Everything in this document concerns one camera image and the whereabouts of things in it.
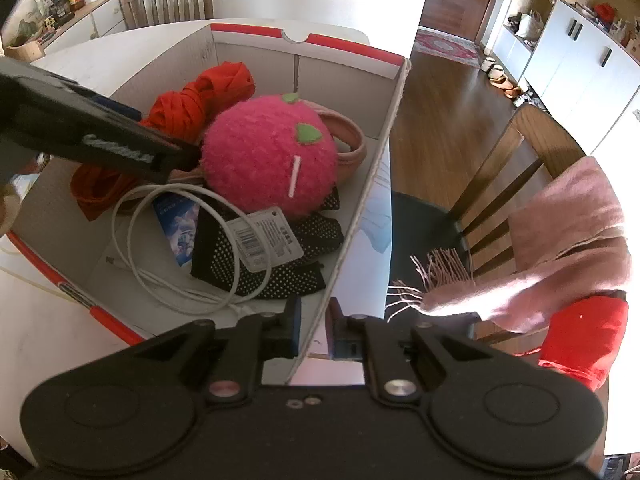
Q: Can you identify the white sideboard wooden top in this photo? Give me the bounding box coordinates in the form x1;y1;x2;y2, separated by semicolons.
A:
0;0;132;63

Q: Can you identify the blue printed card packet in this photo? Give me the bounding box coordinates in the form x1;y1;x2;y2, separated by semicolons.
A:
152;192;201;267

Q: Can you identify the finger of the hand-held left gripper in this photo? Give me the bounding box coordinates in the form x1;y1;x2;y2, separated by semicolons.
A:
95;96;202;182

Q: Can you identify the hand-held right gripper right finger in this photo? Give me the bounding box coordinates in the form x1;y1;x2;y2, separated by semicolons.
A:
327;297;488;407

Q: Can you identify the pink fringed scarf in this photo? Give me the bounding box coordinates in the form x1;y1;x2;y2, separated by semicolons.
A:
387;156;632;333

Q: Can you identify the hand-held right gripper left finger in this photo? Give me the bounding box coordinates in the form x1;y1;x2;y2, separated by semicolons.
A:
135;296;302;406

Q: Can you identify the white cable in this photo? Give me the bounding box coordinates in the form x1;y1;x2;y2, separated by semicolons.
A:
105;183;286;317

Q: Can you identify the peach fleece neck warmer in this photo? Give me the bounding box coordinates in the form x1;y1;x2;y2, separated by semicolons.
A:
167;106;368;187

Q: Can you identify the white wall cabinet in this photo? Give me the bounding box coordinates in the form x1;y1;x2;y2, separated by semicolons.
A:
487;0;640;156

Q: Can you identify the red patterned rug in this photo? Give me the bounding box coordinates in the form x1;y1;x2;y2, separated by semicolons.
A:
412;27;482;66

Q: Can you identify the white handbag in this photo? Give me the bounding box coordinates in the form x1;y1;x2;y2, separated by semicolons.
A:
517;10;545;41

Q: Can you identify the white cardboard box red rim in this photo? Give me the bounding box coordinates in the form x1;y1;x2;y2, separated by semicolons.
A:
7;22;412;386

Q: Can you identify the red scarf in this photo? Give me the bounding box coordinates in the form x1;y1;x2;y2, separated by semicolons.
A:
70;61;257;222

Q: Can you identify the wooden chair black seat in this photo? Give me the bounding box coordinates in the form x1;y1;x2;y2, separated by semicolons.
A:
390;105;586;356

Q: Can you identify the red garment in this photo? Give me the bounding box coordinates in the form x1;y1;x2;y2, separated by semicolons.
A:
537;296;628;391

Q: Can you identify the white paper tag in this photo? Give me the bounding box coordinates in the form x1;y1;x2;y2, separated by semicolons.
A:
229;207;304;273

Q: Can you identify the black dotted glove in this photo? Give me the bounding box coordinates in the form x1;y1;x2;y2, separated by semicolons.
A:
280;185;345;261
191;203;328;301

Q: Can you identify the pink fuzzy strawberry hat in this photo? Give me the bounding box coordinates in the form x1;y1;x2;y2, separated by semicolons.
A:
199;92;338;221

